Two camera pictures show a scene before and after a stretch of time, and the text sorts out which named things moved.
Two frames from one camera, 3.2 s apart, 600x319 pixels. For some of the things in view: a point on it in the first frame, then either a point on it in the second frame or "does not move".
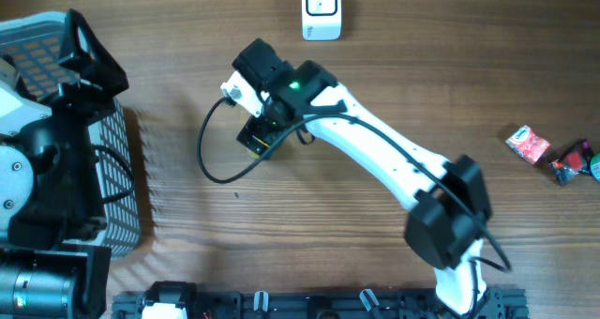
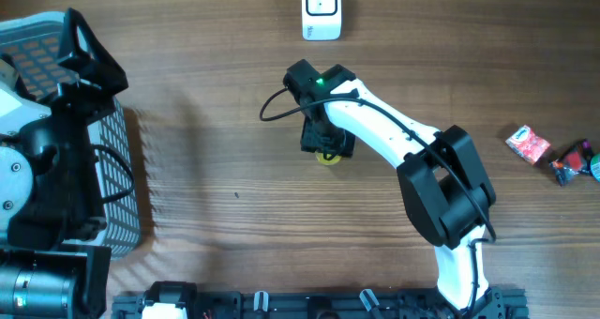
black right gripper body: (265, 125) -> (326, 137)
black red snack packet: (577, 160) does not move
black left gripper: (96, 67) does not move
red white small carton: (528, 144) does not move
